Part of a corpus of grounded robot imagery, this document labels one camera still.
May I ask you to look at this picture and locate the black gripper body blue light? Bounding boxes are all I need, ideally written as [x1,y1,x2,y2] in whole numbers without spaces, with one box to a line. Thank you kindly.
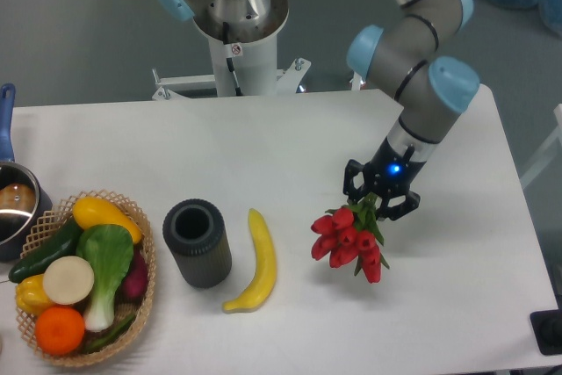
[362,137,428,199]

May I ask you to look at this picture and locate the red tulip bouquet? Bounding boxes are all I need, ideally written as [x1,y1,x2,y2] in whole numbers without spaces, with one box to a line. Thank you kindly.
[311,193,390,284]

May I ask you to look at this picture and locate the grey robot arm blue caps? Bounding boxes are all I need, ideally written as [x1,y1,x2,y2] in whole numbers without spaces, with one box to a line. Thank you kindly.
[157,0,479,220]

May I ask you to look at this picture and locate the yellow banana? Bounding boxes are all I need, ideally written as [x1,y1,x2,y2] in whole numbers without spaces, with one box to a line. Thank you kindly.
[222,208,277,314]

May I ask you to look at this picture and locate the dark grey ribbed vase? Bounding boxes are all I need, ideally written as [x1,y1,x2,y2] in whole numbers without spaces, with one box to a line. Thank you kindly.
[162,198,232,289]

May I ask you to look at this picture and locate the black device at table edge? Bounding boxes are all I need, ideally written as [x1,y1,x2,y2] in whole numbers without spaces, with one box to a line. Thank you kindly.
[530,309,561,356]

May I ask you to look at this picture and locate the purple sweet potato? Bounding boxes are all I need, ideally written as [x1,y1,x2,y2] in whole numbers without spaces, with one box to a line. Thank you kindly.
[121,249,148,300]

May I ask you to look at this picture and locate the green bok choy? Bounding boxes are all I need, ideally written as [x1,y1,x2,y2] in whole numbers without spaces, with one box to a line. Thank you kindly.
[76,224,133,332]

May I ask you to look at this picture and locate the yellow squash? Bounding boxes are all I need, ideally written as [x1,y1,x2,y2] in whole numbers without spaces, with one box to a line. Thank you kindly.
[72,197,143,244]

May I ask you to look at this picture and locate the green chili pepper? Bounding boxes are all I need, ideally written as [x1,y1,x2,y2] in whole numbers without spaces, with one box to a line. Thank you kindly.
[79,314,136,355]

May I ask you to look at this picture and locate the woven wicker basket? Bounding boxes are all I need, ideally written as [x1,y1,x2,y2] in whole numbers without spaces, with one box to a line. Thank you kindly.
[16,190,156,368]

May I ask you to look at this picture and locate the dark green cucumber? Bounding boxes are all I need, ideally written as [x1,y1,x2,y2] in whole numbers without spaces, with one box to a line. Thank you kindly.
[8,217,83,284]

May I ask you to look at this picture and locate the orange fruit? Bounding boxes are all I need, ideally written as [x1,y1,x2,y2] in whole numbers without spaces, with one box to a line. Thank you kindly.
[34,306,85,356]

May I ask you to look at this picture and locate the yellow bell pepper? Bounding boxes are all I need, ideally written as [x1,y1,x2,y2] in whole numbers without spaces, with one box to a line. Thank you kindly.
[16,274,55,316]

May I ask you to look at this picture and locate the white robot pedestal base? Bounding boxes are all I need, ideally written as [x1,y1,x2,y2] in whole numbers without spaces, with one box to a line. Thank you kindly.
[152,0,311,100]

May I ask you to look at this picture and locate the white frame at right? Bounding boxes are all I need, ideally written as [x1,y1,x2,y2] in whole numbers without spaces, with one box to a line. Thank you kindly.
[519,104,561,190]

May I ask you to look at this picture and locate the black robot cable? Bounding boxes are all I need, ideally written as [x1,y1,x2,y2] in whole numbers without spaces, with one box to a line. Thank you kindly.
[220,21,244,97]

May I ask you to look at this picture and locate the blue handled saucepan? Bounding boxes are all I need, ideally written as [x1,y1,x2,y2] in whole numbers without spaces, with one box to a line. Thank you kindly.
[1,83,53,263]

